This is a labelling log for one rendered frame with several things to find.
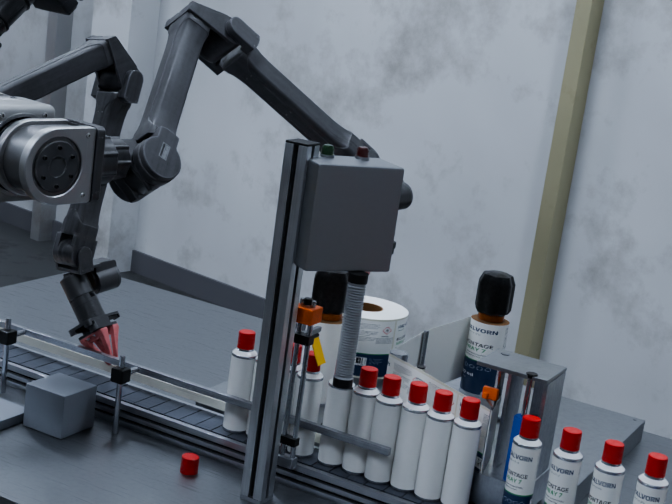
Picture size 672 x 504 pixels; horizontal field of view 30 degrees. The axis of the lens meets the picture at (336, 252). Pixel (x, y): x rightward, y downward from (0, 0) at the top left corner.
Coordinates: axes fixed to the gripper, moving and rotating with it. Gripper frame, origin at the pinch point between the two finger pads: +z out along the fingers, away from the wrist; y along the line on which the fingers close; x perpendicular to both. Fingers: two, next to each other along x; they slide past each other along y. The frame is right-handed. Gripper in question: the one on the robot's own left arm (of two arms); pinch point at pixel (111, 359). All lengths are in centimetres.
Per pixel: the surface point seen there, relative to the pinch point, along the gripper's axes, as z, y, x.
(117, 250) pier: -95, 337, 241
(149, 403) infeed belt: 12.0, -1.7, -5.5
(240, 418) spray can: 23.2, -2.0, -24.5
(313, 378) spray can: 22.7, -3.1, -44.4
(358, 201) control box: -1, -13, -74
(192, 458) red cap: 26.0, -15.2, -19.9
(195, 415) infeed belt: 18.4, -0.1, -13.5
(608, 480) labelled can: 61, -4, -88
